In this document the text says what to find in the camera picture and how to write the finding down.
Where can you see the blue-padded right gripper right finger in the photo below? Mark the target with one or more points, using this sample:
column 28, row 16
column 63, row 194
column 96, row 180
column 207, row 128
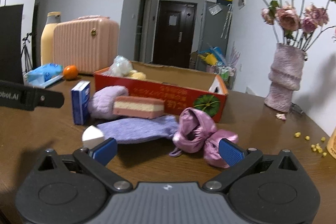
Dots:
column 240, row 161

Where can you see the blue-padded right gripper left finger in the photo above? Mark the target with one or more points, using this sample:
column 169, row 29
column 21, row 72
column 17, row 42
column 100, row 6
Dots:
column 93, row 162

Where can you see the white wedge makeup sponge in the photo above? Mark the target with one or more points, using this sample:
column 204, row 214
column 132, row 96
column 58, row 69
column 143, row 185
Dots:
column 91, row 137

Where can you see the clear plastic bundle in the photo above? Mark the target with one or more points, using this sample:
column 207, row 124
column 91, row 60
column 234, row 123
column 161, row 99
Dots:
column 121, row 67

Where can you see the blue tissue pack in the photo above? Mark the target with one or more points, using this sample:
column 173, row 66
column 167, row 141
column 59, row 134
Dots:
column 44, row 76

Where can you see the lilac rolled towel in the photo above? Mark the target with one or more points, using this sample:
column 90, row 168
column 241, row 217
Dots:
column 101, row 105

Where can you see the orange fruit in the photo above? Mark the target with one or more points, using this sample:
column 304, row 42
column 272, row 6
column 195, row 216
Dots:
column 70, row 72

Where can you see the blue and white small box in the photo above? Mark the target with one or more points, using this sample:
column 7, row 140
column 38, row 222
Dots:
column 80, row 95

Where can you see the pink and cream layered sponge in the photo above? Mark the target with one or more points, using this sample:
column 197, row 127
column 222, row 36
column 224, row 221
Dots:
column 138, row 107

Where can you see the black paper bag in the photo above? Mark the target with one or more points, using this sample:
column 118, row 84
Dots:
column 10, row 43

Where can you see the purple woven pouch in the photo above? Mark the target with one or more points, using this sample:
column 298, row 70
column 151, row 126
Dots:
column 139, row 130

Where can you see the yellow thermos bottle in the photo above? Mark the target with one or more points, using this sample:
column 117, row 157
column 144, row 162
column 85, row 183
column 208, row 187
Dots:
column 47, row 38

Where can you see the orange cardboard box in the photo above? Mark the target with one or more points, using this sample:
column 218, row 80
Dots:
column 180, row 88

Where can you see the pink ribbed suitcase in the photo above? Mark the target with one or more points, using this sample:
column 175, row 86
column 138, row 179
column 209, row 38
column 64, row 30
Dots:
column 89, row 43

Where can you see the pink textured vase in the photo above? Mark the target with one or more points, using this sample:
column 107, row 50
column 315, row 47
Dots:
column 285, row 76

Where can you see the grey refrigerator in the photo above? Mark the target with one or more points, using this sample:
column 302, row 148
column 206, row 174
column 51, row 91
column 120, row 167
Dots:
column 214, row 26

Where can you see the dark wooden door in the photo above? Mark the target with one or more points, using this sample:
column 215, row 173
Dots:
column 174, row 33

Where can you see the dried pink roses bouquet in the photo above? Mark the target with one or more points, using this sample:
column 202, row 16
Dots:
column 291, row 3

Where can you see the black camera tripod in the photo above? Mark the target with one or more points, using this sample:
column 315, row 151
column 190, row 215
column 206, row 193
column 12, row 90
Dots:
column 25, row 53

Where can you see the pink satin drawstring bag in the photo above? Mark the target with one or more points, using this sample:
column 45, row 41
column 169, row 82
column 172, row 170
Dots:
column 198, row 132

